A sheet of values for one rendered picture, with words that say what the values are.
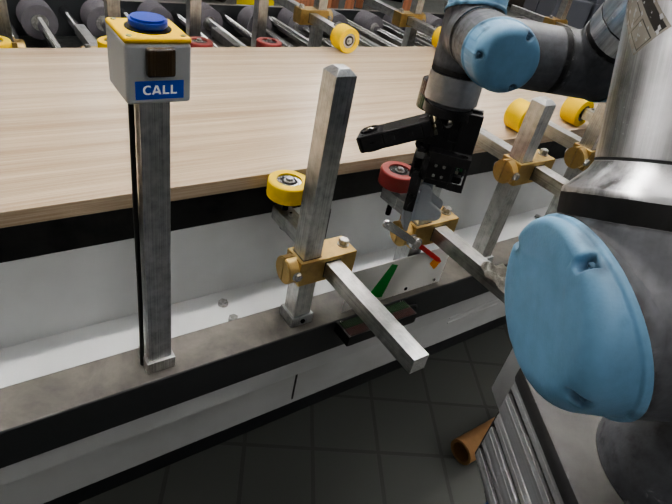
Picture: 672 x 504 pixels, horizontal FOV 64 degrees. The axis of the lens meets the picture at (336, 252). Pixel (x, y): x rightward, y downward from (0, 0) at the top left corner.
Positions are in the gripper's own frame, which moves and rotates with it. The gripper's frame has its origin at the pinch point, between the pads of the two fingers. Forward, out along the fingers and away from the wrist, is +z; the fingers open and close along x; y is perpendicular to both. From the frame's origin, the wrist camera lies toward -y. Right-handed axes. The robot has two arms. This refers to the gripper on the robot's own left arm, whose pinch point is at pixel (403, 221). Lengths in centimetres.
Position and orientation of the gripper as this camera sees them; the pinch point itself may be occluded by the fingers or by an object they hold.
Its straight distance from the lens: 87.7
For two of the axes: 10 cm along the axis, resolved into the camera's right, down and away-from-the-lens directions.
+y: 9.6, 2.5, -1.1
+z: -1.6, 8.3, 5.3
